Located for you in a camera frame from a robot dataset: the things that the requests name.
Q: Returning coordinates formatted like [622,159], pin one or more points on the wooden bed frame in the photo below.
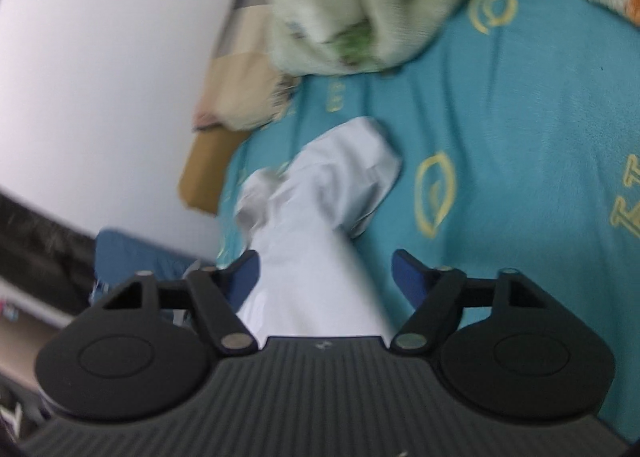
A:
[204,167]

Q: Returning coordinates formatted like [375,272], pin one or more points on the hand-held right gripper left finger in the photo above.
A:
[248,268]

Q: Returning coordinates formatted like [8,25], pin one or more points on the beige checked pillow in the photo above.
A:
[240,62]

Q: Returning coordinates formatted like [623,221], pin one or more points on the pale green floral blanket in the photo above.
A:
[360,2]

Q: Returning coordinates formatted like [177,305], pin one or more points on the teal printed bed sheet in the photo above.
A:
[500,137]

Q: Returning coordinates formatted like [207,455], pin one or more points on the white garment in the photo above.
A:
[310,217]

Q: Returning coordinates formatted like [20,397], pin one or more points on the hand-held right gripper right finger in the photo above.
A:
[406,271]

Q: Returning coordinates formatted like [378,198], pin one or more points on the blue cloth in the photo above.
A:
[135,257]

